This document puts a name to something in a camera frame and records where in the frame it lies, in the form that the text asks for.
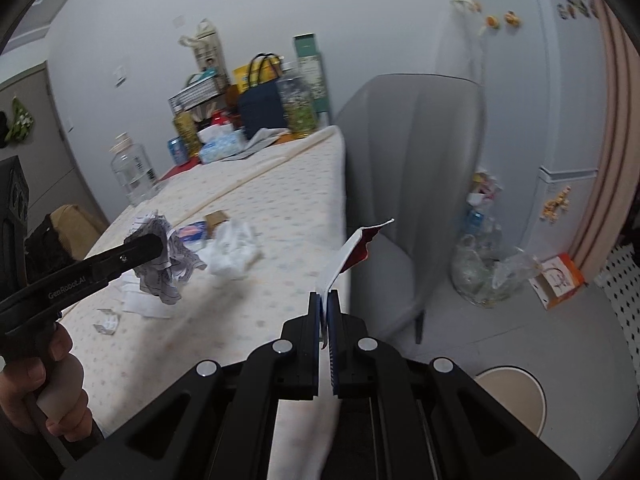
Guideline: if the blue drink can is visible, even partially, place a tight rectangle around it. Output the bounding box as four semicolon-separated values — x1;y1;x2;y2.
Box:
167;136;190;166

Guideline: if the wire basket rack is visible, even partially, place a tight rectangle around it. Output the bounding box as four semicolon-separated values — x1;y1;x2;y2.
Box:
168;74;224;114

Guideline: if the orange white cardboard box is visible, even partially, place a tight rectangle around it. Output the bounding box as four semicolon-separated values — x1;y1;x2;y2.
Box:
529;252;585;310

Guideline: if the printed newspaper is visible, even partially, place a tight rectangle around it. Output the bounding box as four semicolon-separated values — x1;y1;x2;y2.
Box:
125;211;207;306

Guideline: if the clear plastic water jug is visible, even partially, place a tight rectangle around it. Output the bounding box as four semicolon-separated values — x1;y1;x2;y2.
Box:
111;132;158;206

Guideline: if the crumpled white tissue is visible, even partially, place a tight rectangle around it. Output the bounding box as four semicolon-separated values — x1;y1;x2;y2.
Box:
204;218;262;281

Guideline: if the pink curtain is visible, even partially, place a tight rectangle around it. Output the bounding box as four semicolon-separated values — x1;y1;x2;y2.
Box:
570;0;639;282

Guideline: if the grey upholstered chair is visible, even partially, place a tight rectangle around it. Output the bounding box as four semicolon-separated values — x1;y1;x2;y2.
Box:
336;74;485;339

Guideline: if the white refrigerator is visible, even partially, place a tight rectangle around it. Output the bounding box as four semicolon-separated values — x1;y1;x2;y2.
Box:
451;0;606;260

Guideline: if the tall beige carton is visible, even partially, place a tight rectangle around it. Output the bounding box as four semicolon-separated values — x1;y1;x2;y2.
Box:
178;18;229;90

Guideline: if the flat white paper piece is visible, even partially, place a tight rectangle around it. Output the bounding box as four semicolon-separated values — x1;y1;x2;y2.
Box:
119;281;174;320

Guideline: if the navy tote bag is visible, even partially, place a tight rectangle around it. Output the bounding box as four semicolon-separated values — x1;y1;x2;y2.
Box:
238;52;288;141

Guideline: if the small brown cardboard box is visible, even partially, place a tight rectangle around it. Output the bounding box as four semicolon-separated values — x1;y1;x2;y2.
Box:
204;210;229;238

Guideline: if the clear plastic trash bag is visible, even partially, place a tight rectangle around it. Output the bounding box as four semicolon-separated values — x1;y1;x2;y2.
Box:
449;234;541;308

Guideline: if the blue pink tissue packet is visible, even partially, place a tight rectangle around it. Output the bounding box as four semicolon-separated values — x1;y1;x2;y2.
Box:
175;221;208;252

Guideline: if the white red paper scrap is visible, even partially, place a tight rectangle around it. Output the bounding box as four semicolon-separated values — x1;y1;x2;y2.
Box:
314;218;395;312

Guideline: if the green tall box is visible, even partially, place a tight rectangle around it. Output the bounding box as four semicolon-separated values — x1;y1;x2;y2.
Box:
293;34;331;128

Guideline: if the white bag with trash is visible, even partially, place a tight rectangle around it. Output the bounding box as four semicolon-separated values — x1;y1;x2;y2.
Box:
462;168;502;236

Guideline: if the blue tissue pack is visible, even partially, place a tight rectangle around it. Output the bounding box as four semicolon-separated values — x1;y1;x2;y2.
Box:
198;130;246;164

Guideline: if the person's left hand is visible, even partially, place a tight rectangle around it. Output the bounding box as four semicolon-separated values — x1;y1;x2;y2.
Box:
1;324;93;442

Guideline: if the clear jar with green contents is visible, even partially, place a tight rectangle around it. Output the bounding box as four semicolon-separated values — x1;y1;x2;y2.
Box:
277;62;318;138

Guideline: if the beige trash bin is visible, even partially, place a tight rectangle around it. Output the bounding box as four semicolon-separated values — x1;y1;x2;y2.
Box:
475;365;548;437

